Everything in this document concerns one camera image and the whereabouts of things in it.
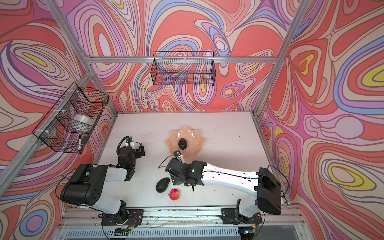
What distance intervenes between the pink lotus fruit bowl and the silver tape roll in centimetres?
45

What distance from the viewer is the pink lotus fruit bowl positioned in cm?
97

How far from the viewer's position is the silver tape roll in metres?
0.71
